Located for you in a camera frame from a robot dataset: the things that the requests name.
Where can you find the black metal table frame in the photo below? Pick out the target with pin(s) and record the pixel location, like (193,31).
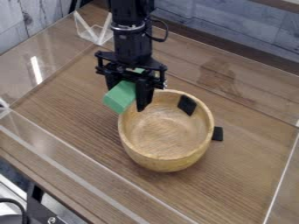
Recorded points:
(45,210)

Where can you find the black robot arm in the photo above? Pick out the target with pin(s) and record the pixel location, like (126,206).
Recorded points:
(130,15)

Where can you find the clear acrylic enclosure wall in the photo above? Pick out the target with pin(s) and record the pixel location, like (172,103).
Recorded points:
(84,185)

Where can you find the clear acrylic corner bracket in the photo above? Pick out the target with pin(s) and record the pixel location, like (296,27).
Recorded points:
(96,34)

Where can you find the black patch inside bowl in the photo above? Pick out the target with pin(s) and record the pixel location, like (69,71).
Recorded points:
(186,104)

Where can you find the black patch on table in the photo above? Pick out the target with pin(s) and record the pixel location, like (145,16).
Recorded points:
(217,134)

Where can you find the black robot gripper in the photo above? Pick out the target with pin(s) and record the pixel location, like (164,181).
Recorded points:
(129,63)

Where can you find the green rectangular stick block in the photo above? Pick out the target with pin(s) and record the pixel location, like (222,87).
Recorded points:
(120,96)

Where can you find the round wooden bowl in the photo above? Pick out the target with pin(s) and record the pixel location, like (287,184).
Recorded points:
(161,138)

